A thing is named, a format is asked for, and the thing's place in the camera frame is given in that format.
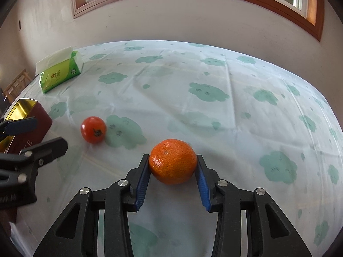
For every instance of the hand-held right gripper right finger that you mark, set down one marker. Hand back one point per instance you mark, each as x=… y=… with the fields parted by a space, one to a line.
x=202 y=184

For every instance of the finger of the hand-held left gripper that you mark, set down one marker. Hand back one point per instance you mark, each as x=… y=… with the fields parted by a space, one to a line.
x=48 y=147
x=21 y=125

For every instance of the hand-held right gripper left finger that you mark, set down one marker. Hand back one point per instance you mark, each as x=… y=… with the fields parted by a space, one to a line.
x=142 y=182

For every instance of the dark red tin box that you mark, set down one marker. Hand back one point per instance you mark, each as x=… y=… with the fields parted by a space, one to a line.
x=40 y=136

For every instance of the orange mandarin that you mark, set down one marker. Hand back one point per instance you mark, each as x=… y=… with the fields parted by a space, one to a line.
x=172 y=160

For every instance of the light wooden chair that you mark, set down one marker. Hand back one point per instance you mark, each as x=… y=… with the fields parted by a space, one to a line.
x=16 y=84

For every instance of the red tomato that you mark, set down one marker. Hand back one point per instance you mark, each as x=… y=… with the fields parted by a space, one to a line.
x=91 y=128

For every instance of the green tissue pack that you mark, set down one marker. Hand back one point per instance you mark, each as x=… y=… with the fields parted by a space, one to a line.
x=59 y=75

